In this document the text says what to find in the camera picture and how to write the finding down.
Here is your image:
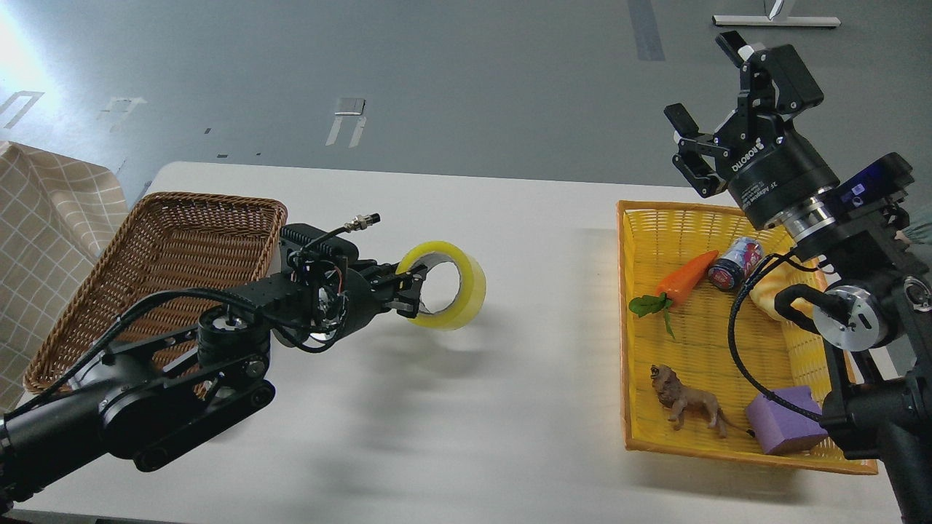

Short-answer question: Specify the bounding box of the brown wicker basket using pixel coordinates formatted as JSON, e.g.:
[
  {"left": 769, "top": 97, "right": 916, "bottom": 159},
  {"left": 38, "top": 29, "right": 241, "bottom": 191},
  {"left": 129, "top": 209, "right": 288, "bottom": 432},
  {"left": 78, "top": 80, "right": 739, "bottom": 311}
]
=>
[{"left": 23, "top": 192, "right": 288, "bottom": 394}]

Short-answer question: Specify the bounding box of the grey trouser leg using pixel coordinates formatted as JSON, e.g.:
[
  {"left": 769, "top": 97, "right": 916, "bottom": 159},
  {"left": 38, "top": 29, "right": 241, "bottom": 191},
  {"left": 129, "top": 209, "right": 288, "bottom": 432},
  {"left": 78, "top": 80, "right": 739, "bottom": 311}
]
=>
[{"left": 899, "top": 222, "right": 931, "bottom": 247}]

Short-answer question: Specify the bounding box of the orange toy carrot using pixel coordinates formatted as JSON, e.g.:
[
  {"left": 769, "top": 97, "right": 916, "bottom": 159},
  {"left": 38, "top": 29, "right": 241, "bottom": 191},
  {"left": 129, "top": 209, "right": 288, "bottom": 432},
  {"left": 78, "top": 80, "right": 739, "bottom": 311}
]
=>
[{"left": 627, "top": 251, "right": 719, "bottom": 341}]

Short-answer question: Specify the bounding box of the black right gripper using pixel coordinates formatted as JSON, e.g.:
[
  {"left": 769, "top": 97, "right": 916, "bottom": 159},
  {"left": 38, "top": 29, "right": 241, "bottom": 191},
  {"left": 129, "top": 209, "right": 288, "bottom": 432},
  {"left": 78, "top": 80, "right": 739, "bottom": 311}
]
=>
[{"left": 663, "top": 31, "right": 840, "bottom": 230}]

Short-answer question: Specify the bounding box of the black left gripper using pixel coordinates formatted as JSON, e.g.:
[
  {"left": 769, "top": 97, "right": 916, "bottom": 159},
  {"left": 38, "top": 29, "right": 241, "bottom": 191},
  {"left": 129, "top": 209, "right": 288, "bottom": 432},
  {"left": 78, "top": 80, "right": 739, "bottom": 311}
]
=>
[{"left": 306, "top": 260, "right": 430, "bottom": 343}]

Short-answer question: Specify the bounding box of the small soda can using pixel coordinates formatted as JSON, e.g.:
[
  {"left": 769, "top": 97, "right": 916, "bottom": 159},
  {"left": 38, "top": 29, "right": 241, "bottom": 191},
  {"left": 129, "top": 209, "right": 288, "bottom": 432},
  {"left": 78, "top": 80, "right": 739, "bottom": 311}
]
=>
[{"left": 706, "top": 237, "right": 765, "bottom": 291}]

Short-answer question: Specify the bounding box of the brown toy lion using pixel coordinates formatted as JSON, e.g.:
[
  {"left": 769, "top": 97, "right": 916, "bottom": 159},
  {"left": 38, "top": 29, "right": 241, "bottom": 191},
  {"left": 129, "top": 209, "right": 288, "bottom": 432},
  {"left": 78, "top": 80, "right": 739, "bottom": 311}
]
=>
[{"left": 649, "top": 365, "right": 746, "bottom": 438}]

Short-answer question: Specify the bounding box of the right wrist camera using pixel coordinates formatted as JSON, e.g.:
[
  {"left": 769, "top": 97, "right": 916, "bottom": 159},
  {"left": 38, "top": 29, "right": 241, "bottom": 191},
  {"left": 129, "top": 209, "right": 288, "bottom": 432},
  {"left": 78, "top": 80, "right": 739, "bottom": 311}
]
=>
[{"left": 829, "top": 152, "right": 915, "bottom": 213}]

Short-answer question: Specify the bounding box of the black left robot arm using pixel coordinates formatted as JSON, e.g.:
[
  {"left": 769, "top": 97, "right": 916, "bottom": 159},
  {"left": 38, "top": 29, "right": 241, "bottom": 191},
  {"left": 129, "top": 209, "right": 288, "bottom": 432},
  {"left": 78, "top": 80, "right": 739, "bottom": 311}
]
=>
[{"left": 2, "top": 213, "right": 429, "bottom": 513}]

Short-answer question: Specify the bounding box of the yellow plastic basket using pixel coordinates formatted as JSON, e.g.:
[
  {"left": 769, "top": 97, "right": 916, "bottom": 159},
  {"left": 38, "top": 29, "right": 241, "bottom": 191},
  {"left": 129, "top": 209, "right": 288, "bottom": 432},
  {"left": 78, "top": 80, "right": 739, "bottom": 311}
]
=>
[{"left": 617, "top": 200, "right": 878, "bottom": 475}]

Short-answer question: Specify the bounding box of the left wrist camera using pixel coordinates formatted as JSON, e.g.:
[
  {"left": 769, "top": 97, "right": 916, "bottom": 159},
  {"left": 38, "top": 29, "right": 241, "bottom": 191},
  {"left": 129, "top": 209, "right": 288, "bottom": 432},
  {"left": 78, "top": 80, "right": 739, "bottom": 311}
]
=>
[{"left": 279, "top": 223, "right": 360, "bottom": 266}]

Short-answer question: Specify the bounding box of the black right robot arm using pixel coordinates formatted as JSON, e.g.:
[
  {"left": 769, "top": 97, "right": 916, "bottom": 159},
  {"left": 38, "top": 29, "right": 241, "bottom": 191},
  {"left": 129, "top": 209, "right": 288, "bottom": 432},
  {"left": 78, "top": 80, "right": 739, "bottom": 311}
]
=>
[{"left": 663, "top": 32, "right": 930, "bottom": 523}]

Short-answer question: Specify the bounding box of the beige checkered cloth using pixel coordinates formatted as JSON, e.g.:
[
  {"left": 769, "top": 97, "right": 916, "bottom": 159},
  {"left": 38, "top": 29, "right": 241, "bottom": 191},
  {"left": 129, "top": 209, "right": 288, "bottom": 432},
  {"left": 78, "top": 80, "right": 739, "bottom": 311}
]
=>
[{"left": 1, "top": 140, "right": 129, "bottom": 411}]

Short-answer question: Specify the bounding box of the white stand base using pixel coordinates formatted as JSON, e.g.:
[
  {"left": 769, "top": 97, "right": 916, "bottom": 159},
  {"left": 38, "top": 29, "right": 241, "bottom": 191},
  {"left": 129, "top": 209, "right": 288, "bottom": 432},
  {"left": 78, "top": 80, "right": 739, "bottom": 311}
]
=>
[{"left": 711, "top": 1, "right": 842, "bottom": 29}]

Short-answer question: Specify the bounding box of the yellow tape roll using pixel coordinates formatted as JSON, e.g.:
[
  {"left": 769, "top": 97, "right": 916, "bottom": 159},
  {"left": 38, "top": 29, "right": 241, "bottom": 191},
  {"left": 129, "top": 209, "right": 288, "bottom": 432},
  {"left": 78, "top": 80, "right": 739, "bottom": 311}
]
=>
[{"left": 395, "top": 241, "right": 486, "bottom": 331}]

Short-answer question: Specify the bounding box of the purple foam block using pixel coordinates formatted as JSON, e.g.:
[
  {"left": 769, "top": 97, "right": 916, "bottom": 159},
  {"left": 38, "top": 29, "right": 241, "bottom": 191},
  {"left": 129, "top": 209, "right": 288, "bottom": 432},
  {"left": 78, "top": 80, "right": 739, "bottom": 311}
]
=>
[{"left": 745, "top": 394, "right": 829, "bottom": 456}]

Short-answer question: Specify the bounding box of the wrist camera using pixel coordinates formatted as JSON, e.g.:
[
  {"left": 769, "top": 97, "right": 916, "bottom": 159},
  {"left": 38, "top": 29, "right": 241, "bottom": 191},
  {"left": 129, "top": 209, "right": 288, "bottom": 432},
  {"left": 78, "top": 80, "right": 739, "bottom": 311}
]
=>
[
  {"left": 829, "top": 152, "right": 915, "bottom": 213},
  {"left": 279, "top": 223, "right": 360, "bottom": 266}
]

